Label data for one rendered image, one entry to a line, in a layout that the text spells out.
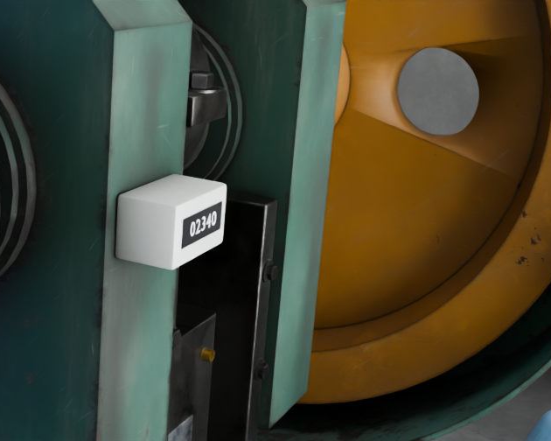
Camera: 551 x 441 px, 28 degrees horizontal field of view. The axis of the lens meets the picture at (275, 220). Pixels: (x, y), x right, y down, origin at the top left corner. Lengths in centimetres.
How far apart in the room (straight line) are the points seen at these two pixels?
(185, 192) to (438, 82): 355
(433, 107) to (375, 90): 305
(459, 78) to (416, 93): 17
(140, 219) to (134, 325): 9
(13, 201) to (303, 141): 33
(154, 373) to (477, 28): 54
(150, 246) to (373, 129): 55
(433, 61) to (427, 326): 307
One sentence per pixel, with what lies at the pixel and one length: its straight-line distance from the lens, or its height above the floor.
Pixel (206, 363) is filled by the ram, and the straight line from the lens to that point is 94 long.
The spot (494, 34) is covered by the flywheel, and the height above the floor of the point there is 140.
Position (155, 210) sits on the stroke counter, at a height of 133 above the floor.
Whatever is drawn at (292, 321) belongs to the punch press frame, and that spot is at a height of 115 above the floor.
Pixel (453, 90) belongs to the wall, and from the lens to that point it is 417.
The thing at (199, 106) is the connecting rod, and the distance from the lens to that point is 80.
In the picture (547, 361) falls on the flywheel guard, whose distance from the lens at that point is 109.
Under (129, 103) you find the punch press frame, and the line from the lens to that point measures 64.
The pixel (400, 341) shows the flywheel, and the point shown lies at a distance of 117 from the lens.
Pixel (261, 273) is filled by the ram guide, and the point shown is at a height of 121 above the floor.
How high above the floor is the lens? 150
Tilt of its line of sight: 16 degrees down
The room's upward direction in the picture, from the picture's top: 5 degrees clockwise
